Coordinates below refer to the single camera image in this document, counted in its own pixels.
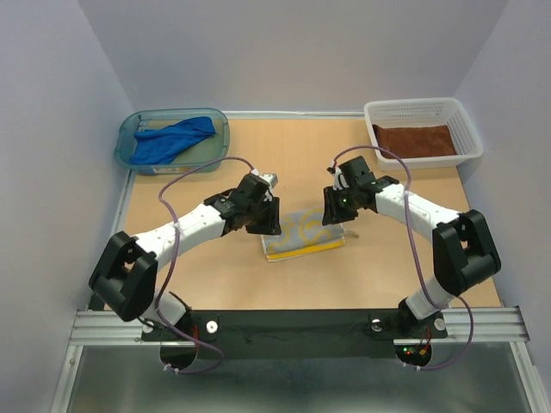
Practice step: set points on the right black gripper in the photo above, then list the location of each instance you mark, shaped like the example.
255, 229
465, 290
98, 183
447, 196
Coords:
331, 212

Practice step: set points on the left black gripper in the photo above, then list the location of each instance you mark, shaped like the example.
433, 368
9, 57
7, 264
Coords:
271, 224

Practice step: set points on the yellow white towel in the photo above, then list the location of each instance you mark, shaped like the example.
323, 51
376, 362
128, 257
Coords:
303, 234

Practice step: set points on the brown towel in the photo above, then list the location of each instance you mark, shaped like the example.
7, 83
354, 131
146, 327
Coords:
415, 142

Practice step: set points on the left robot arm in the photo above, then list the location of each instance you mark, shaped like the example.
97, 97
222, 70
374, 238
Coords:
125, 275

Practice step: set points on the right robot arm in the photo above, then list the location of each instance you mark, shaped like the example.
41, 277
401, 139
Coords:
463, 251

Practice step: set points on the white plastic basket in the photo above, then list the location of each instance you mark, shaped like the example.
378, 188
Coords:
427, 112

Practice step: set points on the blue towel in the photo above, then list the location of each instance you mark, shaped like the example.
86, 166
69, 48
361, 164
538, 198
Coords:
162, 146

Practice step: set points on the teal plastic bin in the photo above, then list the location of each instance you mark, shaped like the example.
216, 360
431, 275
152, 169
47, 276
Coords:
204, 152

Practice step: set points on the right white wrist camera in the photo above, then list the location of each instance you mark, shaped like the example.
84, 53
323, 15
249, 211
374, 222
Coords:
339, 181

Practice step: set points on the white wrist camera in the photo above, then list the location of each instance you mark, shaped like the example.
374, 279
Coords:
339, 181
270, 178

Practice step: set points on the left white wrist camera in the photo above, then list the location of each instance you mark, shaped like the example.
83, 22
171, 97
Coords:
270, 178

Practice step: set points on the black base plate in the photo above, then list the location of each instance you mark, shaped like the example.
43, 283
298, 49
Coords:
303, 334

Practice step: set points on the aluminium frame rail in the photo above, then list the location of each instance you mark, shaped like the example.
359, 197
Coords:
480, 365

